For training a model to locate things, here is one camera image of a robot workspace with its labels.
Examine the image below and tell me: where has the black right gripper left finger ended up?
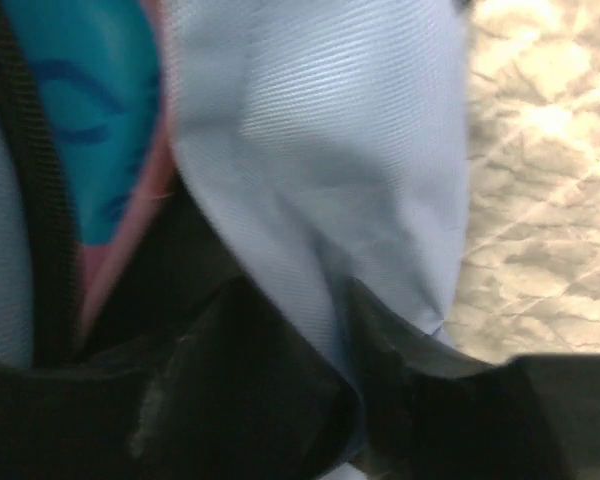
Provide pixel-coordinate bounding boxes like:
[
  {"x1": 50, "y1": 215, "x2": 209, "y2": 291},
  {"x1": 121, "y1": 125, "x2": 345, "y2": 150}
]
[{"x1": 0, "y1": 279, "x2": 358, "y2": 479}]

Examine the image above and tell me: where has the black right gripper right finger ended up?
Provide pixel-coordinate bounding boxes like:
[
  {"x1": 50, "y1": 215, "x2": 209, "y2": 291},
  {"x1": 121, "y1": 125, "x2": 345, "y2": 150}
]
[{"x1": 347, "y1": 281, "x2": 600, "y2": 479}]

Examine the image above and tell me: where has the blue student backpack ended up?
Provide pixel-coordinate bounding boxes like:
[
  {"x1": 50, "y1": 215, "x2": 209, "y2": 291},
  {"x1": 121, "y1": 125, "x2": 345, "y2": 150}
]
[{"x1": 0, "y1": 1, "x2": 468, "y2": 479}]

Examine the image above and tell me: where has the pink cartoon pencil case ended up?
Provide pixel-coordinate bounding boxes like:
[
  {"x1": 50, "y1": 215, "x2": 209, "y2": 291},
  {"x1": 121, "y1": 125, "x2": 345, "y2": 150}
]
[{"x1": 5, "y1": 0, "x2": 175, "y2": 344}]

